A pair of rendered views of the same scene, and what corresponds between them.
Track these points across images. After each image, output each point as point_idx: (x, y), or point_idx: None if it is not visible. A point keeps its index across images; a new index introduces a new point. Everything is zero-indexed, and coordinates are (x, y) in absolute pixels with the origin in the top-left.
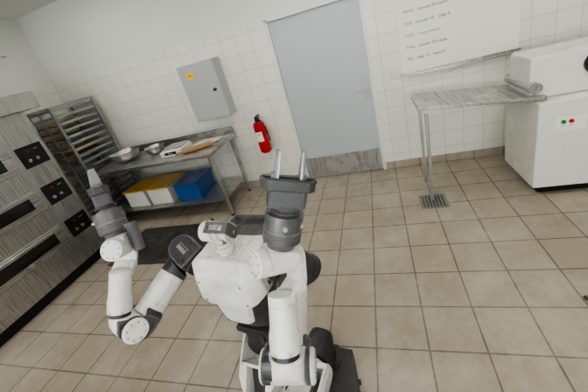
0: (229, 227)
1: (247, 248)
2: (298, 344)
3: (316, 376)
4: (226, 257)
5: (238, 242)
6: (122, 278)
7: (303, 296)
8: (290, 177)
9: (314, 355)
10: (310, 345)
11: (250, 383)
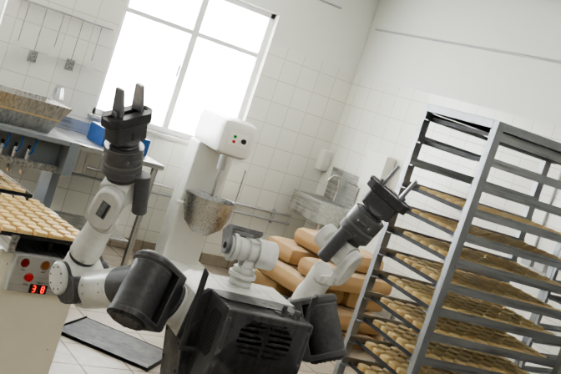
0: (226, 232)
1: (214, 280)
2: (73, 243)
3: (51, 283)
4: (228, 279)
5: (237, 288)
6: (310, 269)
7: (101, 275)
8: (128, 114)
9: (58, 269)
10: (68, 275)
11: None
